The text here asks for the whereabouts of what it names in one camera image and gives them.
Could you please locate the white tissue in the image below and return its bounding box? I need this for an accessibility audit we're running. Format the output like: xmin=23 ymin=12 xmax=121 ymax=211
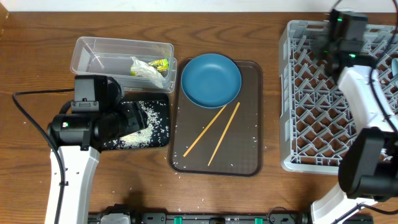
xmin=130 ymin=57 xmax=164 ymax=88

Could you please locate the yellow green snack wrapper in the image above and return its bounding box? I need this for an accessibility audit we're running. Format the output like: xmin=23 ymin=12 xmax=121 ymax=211
xmin=148 ymin=58 xmax=169 ymax=72

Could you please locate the wooden chopstick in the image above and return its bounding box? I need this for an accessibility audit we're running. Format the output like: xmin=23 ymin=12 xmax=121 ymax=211
xmin=183 ymin=105 xmax=226 ymax=157
xmin=207 ymin=102 xmax=241 ymax=166

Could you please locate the dark blue plate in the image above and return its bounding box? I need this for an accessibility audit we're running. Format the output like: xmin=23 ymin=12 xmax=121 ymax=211
xmin=181 ymin=54 xmax=242 ymax=108

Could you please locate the light blue bowl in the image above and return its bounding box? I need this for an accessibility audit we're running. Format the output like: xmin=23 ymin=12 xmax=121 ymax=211
xmin=391 ymin=58 xmax=398 ymax=77

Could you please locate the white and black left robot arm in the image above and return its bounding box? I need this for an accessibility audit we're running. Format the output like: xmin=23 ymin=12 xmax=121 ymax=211
xmin=45 ymin=102 xmax=148 ymax=223

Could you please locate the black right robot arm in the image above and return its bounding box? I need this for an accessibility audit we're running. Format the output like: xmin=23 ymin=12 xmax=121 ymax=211
xmin=310 ymin=44 xmax=397 ymax=223

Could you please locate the grey dishwasher rack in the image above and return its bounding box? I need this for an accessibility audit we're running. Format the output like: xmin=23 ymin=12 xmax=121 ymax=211
xmin=278 ymin=19 xmax=398 ymax=175

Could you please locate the pile of white rice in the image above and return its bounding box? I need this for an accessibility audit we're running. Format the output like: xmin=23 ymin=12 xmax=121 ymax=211
xmin=108 ymin=99 xmax=170 ymax=149

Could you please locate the black plastic bin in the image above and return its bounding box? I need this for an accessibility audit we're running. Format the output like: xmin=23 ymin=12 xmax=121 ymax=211
xmin=101 ymin=92 xmax=171 ymax=152

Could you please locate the clear plastic bin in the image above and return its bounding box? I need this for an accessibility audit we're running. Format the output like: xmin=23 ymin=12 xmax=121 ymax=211
xmin=70 ymin=37 xmax=177 ymax=93

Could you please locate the dark brown serving tray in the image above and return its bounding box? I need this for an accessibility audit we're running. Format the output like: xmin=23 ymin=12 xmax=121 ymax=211
xmin=168 ymin=61 xmax=263 ymax=177

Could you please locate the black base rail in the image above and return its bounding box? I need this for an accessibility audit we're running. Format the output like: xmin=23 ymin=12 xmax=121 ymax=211
xmin=87 ymin=204 xmax=311 ymax=224

